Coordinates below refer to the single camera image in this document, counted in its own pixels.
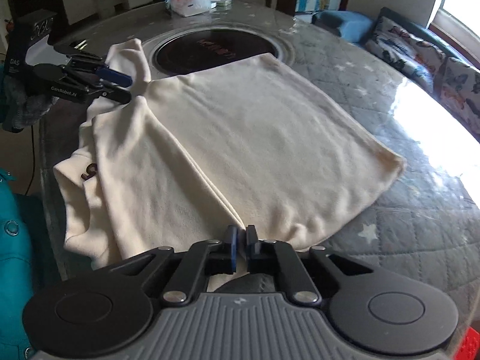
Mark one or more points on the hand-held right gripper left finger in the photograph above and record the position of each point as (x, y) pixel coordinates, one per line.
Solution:
(232, 242)

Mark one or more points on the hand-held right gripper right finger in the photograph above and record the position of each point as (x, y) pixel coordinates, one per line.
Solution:
(252, 243)

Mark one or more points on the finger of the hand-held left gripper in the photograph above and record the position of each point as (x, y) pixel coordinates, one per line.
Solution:
(116, 77)
(116, 95)

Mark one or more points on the cream long-sleeve shirt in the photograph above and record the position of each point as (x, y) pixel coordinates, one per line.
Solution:
(243, 138)

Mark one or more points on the person's left hand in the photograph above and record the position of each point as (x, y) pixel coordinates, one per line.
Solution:
(26, 110)

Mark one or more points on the round black induction cooktop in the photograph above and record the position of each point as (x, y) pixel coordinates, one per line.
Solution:
(195, 50)

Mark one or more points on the small pale green box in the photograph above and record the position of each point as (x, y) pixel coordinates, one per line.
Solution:
(224, 3)

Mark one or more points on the teal jacket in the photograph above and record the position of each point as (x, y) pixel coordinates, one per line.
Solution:
(15, 251)

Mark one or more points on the blue sofa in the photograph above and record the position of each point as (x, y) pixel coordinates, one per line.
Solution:
(345, 24)

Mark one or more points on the red plastic stool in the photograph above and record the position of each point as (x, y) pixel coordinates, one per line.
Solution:
(470, 345)

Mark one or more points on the long butterfly print pillow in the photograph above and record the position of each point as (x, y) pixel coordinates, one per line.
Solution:
(397, 48)

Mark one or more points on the square butterfly print pillow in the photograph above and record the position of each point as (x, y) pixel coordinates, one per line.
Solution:
(461, 90)

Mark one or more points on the window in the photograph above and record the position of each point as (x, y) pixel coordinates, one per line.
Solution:
(461, 7)

